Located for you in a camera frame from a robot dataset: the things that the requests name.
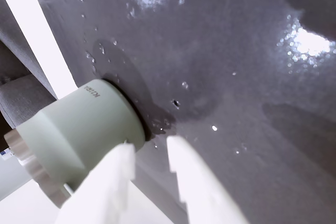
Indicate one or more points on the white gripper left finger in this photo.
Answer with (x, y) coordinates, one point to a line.
(105, 190)

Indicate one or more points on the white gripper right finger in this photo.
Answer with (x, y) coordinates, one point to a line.
(199, 190)

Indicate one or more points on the pale green cup, metal rim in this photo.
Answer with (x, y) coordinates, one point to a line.
(78, 129)

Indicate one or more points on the grey fabric sofa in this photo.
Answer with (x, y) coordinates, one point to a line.
(15, 98)

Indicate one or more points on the white table edge strip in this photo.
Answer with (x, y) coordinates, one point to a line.
(39, 35)

